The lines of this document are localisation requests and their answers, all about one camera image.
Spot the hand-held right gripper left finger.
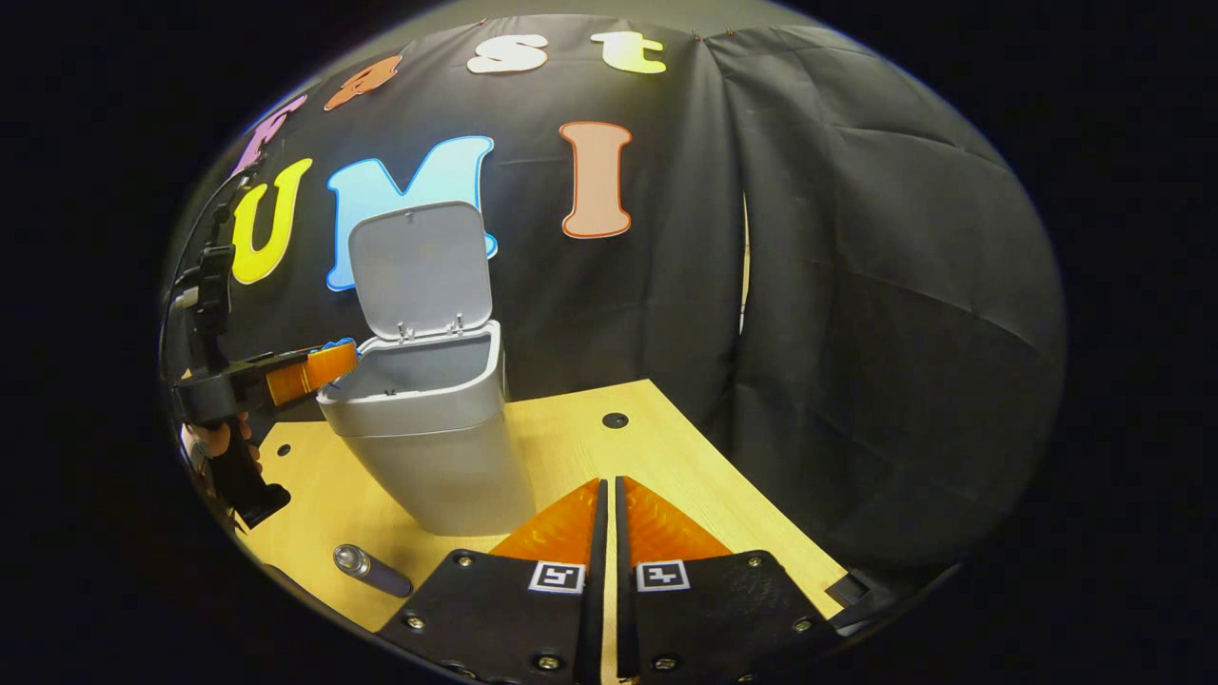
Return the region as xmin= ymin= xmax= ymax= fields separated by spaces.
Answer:
xmin=379 ymin=478 xmax=610 ymax=685

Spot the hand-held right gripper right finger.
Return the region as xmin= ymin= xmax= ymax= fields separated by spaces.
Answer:
xmin=614 ymin=476 xmax=843 ymax=685

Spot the white desktop garbage bin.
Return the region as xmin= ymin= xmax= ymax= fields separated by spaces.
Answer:
xmin=316 ymin=201 xmax=536 ymax=537

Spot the silver pop can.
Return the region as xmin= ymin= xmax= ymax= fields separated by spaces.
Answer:
xmin=333 ymin=544 xmax=414 ymax=598

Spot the wooden desktop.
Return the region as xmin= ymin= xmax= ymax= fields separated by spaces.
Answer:
xmin=238 ymin=379 xmax=848 ymax=685

